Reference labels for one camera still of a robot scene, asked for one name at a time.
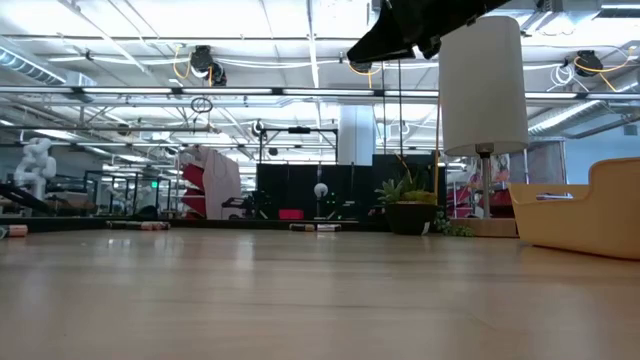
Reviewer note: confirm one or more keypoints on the potted succulent plant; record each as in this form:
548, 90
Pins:
407, 217

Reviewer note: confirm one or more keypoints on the silver ventilation duct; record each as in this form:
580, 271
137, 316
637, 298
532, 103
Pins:
575, 117
30, 67

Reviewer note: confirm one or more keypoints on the black desk equipment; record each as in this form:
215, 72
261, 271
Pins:
250, 202

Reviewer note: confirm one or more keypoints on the white round ball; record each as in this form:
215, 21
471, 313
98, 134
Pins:
320, 190

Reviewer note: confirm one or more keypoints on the black partition curtain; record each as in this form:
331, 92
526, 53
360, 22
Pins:
360, 185

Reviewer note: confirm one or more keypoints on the silver black battery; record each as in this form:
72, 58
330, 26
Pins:
329, 227

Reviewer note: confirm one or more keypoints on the white cylindrical table lamp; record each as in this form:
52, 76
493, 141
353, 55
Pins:
482, 85

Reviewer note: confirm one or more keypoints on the white robot figure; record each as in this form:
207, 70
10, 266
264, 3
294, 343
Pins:
35, 165

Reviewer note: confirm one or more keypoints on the black frame workstation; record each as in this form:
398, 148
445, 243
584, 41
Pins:
125, 172

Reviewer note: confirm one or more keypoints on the yellow plastic bin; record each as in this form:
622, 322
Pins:
575, 225

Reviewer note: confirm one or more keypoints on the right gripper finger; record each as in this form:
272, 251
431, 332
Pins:
380, 40
430, 47

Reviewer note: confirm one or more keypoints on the long ceiling light strip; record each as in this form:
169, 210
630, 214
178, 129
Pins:
225, 91

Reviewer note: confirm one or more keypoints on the red storage shelf rack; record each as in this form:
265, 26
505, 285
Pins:
502, 202

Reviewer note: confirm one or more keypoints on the red box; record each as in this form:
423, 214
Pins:
291, 214

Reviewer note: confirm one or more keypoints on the white building column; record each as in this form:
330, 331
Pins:
356, 135

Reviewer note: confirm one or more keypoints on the red rack with pale cover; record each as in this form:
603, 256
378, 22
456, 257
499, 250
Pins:
220, 185

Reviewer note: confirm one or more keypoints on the black gantry stand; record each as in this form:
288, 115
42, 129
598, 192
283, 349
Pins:
299, 130

